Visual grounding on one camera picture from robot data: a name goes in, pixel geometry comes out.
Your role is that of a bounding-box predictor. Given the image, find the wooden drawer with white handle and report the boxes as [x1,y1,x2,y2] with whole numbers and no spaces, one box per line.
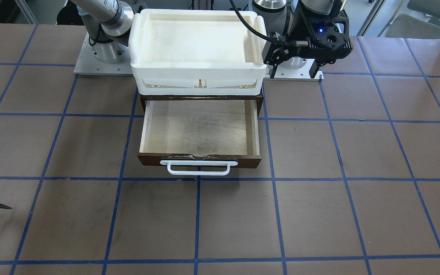
[137,99,262,176]

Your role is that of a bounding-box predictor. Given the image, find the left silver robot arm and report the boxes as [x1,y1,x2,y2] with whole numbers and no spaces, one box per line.
[247,0,353,79]

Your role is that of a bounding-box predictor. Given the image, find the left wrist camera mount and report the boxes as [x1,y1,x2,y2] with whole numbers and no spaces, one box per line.
[287,0,353,77]

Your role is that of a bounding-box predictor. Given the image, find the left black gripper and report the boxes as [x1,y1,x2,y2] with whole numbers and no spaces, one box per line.
[262,32,301,77]

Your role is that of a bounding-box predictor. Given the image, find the white plastic tray box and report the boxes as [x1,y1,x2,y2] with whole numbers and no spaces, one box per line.
[129,9,267,96]

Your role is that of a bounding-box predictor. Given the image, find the black corrugated cable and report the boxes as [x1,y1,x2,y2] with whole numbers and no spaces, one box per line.
[230,0,308,46]

